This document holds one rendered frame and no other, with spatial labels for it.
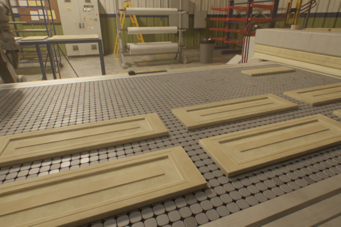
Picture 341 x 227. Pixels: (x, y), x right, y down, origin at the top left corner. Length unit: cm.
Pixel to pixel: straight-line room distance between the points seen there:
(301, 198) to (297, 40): 196
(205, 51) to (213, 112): 547
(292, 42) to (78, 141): 221
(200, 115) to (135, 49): 500
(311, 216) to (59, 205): 62
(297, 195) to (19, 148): 91
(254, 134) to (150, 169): 45
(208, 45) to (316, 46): 438
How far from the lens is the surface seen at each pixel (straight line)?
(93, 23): 784
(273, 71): 199
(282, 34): 259
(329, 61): 229
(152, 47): 597
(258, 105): 117
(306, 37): 241
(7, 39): 173
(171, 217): 57
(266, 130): 93
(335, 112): 129
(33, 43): 322
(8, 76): 272
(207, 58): 648
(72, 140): 87
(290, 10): 309
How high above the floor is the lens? 132
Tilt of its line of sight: 22 degrees down
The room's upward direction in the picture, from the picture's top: straight up
